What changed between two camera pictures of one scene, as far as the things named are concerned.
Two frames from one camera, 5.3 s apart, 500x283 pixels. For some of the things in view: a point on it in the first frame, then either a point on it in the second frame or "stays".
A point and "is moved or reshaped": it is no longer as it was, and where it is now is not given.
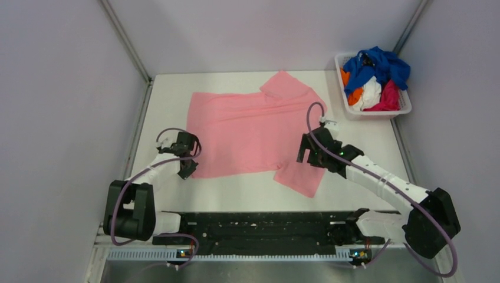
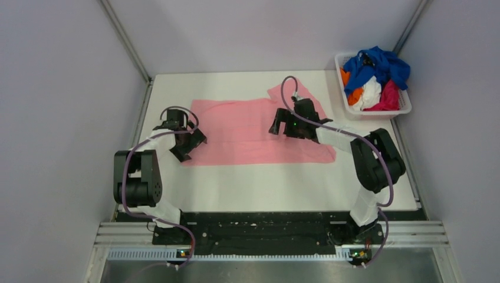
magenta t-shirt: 390,99 stays
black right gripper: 305,144 -> 283,115
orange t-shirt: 355,95 stays
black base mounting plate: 266,229 stays
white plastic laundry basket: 405,107 stays
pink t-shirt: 241,133 is moved or reshaped
